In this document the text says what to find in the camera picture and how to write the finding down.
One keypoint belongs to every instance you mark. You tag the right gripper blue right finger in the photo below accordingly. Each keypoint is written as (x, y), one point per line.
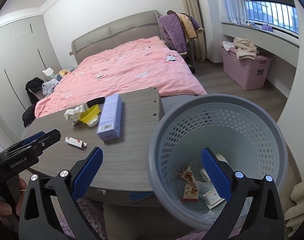
(223, 188)

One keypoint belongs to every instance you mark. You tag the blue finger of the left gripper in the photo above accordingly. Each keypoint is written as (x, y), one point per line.
(47, 140)
(32, 138)

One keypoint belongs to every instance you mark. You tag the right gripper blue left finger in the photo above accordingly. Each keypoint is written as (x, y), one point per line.
(84, 171)

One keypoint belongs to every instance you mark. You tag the white milk carton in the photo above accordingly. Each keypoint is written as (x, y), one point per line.
(212, 199)

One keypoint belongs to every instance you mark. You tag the white paper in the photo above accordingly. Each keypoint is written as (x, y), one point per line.
(73, 115)

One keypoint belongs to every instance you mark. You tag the red patterned snack bag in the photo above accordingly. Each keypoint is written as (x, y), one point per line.
(191, 191)

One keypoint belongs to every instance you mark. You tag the lavender long box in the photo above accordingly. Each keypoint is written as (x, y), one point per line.
(110, 119)

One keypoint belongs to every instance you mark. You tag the grey perforated trash basket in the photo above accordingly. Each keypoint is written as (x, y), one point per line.
(227, 136)

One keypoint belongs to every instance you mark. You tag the person's left hand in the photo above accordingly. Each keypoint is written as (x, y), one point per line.
(9, 204)

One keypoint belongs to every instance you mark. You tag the black garment on floor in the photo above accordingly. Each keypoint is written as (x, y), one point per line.
(29, 115)

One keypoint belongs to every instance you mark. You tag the purple fluffy rug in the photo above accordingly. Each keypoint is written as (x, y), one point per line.
(93, 211)

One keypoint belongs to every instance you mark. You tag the small white red-dotted box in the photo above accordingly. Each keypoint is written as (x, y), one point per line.
(75, 142)

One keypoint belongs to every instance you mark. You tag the white round cap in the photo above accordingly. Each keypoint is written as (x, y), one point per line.
(93, 122)

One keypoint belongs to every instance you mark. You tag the grey-white crumpled clothes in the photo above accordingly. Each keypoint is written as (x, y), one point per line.
(48, 87)

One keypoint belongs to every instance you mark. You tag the black clothes pile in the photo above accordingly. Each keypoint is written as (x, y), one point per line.
(32, 87)

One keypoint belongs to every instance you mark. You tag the black small case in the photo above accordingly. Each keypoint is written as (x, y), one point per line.
(96, 101)

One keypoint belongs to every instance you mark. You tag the yellow plush toy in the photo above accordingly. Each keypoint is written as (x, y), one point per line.
(63, 72)

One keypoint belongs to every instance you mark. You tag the white wardrobe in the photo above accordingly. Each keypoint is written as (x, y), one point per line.
(25, 52)

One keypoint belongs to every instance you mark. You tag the pink storage bin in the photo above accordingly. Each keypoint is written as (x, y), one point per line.
(249, 74)

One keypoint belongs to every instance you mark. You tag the pink bed quilt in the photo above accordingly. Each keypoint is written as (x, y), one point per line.
(134, 65)

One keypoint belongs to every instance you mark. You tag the beige clothes on bin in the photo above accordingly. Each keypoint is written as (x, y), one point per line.
(245, 49)

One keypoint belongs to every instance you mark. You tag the white cloth on bin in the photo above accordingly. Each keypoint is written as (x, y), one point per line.
(227, 45)

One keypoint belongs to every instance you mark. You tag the purple fleece garment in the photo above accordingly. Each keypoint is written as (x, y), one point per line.
(173, 33)

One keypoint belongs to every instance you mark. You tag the grey bed headboard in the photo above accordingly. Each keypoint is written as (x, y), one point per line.
(130, 28)

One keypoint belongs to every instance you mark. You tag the small purple windowsill item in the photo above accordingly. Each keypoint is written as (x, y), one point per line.
(267, 27)

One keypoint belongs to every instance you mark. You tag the white sheer curtain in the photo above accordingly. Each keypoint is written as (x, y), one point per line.
(235, 11)

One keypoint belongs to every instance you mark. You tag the window with bars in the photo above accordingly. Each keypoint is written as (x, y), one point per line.
(281, 13)

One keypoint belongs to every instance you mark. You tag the beige curtain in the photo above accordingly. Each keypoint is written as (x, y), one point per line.
(192, 8)

